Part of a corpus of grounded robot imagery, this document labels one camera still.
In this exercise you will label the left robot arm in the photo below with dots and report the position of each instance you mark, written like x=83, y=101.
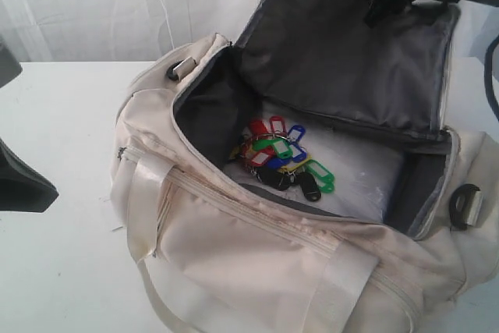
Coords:
x=23, y=189

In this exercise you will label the white foam block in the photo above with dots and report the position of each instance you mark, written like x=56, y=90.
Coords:
x=365, y=172

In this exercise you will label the bunch of colourful key tags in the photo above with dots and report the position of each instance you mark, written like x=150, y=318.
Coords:
x=272, y=154

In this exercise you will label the cream canvas duffel bag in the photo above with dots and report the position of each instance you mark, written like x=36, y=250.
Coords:
x=217, y=257

